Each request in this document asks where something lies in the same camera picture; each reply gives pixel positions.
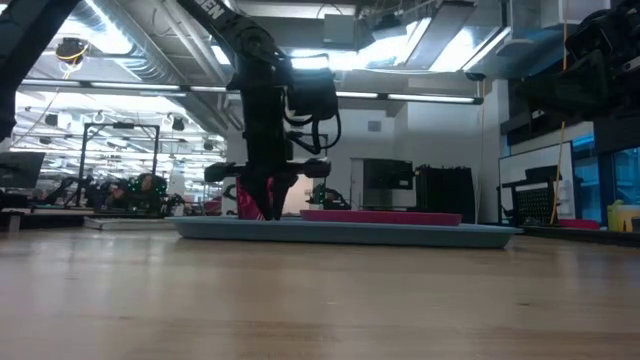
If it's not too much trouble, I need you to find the black cabinet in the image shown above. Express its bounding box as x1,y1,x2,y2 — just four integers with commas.
414,164,477,221

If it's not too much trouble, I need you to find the red patterned cup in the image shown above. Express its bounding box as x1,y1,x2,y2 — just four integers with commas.
234,176,276,222

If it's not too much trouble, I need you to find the overhead camera with yellow cable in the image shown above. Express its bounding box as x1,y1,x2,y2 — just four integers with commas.
54,36,92,67

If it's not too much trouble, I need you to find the black background robot station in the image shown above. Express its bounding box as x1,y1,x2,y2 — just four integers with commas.
44,172,184,219

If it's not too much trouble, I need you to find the whiteboard with black frame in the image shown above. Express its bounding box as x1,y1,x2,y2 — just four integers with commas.
497,140,577,224

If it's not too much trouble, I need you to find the long ceiling light bar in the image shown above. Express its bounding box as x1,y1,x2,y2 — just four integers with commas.
17,79,485,106

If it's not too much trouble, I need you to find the grey flat board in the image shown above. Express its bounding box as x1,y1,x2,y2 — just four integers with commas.
82,215,177,232

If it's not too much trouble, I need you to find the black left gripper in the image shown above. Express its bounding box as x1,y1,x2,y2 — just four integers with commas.
203,54,332,222

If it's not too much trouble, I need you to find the dark computer monitor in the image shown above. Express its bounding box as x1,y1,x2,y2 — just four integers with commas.
0,151,47,190

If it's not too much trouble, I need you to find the black perforated rack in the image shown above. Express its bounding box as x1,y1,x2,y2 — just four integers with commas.
499,165,564,226

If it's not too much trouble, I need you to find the person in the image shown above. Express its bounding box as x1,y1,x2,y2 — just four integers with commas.
133,173,169,212

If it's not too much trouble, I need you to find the black box appliance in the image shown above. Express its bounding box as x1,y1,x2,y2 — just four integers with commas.
361,158,416,211

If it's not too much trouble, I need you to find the blue-grey tray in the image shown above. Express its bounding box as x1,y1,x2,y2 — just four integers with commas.
166,215,524,250

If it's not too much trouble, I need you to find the yellow-green container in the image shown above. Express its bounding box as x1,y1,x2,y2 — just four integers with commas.
606,198,640,234

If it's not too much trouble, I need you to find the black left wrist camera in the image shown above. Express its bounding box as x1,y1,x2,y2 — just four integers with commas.
286,66,340,122

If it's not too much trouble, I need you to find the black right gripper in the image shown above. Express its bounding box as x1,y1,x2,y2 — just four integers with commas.
514,0,640,120

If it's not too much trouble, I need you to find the red chair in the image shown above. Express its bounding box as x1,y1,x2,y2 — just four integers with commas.
201,195,224,217

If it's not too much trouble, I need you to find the pink background plate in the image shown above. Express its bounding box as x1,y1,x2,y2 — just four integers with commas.
556,217,602,232

